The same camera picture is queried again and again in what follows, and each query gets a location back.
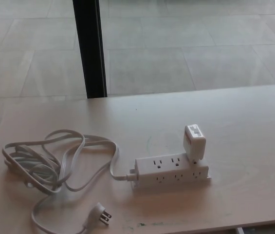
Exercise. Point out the white power strip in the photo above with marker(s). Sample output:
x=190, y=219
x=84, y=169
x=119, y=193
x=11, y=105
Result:
x=166, y=170

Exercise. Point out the black vertical frame post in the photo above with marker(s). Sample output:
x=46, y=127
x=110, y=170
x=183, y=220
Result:
x=89, y=48

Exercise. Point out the white angled three-prong plug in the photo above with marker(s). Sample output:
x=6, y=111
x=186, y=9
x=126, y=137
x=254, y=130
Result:
x=102, y=213

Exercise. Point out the white wall charger adapter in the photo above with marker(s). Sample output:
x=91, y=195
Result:
x=192, y=143

